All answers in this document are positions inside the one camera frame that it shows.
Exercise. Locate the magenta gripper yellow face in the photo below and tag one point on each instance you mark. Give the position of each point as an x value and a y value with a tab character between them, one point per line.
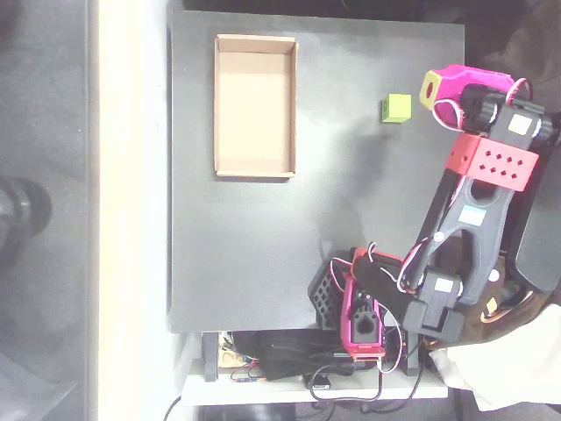
471	80

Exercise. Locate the lime green cube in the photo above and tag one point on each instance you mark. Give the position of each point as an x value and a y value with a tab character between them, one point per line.
398	108

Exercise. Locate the black lattice robot base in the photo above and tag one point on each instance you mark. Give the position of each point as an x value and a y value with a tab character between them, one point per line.
324	298

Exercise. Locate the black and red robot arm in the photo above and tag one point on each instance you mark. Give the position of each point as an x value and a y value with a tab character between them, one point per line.
477	219

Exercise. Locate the dark brown fabric garment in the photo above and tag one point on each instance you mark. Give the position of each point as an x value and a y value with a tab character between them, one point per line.
513	48

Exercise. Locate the black chair part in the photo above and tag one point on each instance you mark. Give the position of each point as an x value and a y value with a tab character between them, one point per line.
543	237

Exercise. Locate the shallow cardboard box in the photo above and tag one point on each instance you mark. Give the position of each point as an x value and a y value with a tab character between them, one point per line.
254	105

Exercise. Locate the brown bag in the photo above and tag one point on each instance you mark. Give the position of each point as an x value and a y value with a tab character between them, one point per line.
482	335

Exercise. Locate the white cloth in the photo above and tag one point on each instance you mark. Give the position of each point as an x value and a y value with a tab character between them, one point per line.
517	364

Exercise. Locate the black power adapter pouch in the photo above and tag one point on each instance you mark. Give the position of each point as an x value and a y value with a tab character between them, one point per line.
298	353

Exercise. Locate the small black connector box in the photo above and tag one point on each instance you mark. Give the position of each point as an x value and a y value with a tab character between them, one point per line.
321	382

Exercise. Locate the small wooden board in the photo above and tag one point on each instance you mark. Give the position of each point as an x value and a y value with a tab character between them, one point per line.
228	357

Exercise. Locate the white shelf board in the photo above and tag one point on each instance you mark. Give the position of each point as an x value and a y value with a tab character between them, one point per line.
263	392

